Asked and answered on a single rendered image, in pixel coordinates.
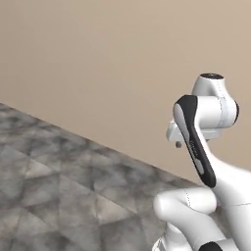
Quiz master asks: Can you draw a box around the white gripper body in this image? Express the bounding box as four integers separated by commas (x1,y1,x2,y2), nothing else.
166,120,224,143

